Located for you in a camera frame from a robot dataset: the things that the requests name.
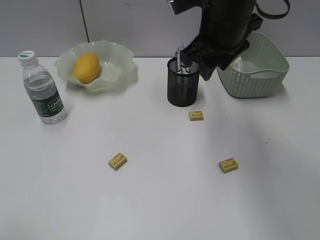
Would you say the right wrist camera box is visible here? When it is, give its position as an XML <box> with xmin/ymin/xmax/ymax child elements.
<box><xmin>166</xmin><ymin>0</ymin><xmax>208</xmax><ymax>15</ymax></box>

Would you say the yellow mango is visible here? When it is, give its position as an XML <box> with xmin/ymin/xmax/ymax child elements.
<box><xmin>72</xmin><ymin>52</ymin><xmax>100</xmax><ymax>84</ymax></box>

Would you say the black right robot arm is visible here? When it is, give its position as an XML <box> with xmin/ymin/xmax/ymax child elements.
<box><xmin>182</xmin><ymin>0</ymin><xmax>263</xmax><ymax>81</ymax></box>

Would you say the black mesh pen holder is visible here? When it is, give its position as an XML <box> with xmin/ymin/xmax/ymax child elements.
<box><xmin>167</xmin><ymin>57</ymin><xmax>200</xmax><ymax>107</ymax></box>

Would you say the yellow eraser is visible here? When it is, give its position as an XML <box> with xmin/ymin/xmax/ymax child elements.
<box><xmin>189</xmin><ymin>111</ymin><xmax>204</xmax><ymax>121</ymax></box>
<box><xmin>108</xmin><ymin>152</ymin><xmax>128</xmax><ymax>171</ymax></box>
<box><xmin>218</xmin><ymin>157</ymin><xmax>239</xmax><ymax>174</ymax></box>

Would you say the purple grey ballpoint pen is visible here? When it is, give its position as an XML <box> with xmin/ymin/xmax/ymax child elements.
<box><xmin>175</xmin><ymin>44</ymin><xmax>184</xmax><ymax>74</ymax></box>

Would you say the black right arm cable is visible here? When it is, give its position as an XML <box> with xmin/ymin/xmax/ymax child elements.
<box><xmin>254</xmin><ymin>0</ymin><xmax>291</xmax><ymax>20</ymax></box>

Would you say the white waste paper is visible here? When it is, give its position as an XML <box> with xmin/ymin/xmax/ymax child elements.
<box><xmin>230</xmin><ymin>56</ymin><xmax>245</xmax><ymax>73</ymax></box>

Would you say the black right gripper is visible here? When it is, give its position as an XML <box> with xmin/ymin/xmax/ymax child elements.
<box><xmin>180</xmin><ymin>13</ymin><xmax>263</xmax><ymax>81</ymax></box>

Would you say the clear plastic water bottle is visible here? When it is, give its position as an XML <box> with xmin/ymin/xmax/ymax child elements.
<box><xmin>18</xmin><ymin>50</ymin><xmax>67</xmax><ymax>124</ymax></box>

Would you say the pale green woven basket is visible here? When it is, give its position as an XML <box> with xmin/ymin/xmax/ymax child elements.
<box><xmin>217</xmin><ymin>32</ymin><xmax>290</xmax><ymax>99</ymax></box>

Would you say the pale green wavy glass plate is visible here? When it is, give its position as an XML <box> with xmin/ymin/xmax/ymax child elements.
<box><xmin>54</xmin><ymin>40</ymin><xmax>138</xmax><ymax>93</ymax></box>

